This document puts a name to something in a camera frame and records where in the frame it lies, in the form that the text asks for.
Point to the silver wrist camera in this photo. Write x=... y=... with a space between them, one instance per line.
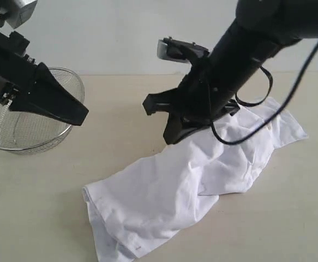
x=16 y=12
x=170 y=49

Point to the white shirt with red print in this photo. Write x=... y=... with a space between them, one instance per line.
x=143 y=206

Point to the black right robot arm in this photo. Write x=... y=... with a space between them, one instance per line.
x=259 y=31

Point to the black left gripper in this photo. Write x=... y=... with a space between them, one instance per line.
x=29 y=87

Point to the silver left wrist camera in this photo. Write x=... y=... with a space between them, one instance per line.
x=16 y=12

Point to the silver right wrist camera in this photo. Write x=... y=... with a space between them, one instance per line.
x=170 y=49

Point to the metal wire mesh basket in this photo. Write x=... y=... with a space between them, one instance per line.
x=28 y=133

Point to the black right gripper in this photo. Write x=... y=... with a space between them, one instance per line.
x=201 y=95

